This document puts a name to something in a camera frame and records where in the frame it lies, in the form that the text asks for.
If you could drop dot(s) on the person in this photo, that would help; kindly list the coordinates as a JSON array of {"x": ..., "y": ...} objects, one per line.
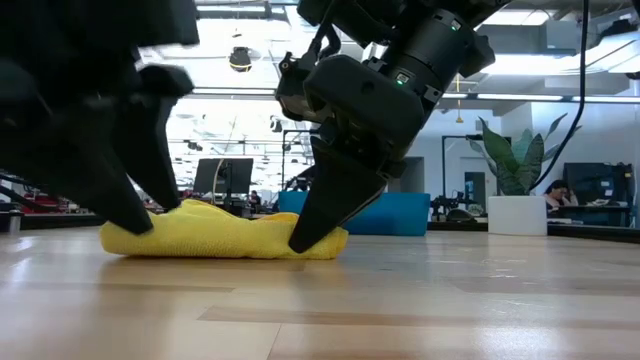
[
  {"x": 254, "y": 197},
  {"x": 557, "y": 192}
]

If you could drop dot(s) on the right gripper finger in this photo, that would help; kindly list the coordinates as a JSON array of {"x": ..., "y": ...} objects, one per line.
[{"x": 340, "y": 200}]

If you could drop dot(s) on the green plant in white pot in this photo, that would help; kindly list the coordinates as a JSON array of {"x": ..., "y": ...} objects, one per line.
[{"x": 517, "y": 215}]

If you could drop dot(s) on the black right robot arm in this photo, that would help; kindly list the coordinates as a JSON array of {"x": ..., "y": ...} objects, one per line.
[{"x": 435, "y": 45}]

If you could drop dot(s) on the background monitor on stand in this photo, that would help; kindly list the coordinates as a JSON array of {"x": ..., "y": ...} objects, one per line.
[{"x": 235, "y": 175}]

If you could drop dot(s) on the dark background machinery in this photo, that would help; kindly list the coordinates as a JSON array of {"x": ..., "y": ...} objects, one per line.
[{"x": 452, "y": 206}]

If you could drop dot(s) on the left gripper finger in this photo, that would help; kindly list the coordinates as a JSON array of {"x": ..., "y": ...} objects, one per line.
[
  {"x": 147, "y": 150},
  {"x": 90, "y": 165}
]

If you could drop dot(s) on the black ceiling dome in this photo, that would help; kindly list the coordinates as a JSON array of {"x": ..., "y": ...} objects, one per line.
[{"x": 240, "y": 59}]

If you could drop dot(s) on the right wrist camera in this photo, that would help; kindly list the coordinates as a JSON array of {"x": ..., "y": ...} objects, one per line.
[{"x": 292, "y": 100}]

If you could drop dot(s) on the yellow ceiling pendant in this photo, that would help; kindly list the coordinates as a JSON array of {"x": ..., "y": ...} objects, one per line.
[{"x": 458, "y": 117}]

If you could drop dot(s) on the red background equipment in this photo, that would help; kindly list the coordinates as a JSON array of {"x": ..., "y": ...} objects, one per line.
[{"x": 42, "y": 200}]

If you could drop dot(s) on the black metal frame stand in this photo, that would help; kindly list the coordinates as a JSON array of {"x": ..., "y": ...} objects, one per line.
[
  {"x": 284, "y": 160},
  {"x": 443, "y": 165}
]

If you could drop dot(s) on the long ceiling light strip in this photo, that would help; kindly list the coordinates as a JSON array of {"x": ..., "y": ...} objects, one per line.
[
  {"x": 525, "y": 97},
  {"x": 235, "y": 91}
]

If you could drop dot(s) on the yellow microfiber towel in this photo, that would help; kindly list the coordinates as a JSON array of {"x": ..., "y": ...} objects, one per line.
[{"x": 225, "y": 235}]

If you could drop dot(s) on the black background cabinet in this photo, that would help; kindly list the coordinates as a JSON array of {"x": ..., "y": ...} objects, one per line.
[{"x": 595, "y": 185}]

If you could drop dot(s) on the silver metal post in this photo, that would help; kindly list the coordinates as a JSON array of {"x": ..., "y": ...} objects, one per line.
[{"x": 15, "y": 222}]

